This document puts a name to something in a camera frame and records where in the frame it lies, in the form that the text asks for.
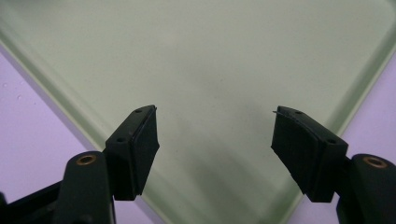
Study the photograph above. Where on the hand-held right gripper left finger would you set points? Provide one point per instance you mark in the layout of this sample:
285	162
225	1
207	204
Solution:
132	155

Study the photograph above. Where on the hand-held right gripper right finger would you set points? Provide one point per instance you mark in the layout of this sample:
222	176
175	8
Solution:
306	155

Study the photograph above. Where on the pale green tray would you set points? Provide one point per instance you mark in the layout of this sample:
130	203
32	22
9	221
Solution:
199	62

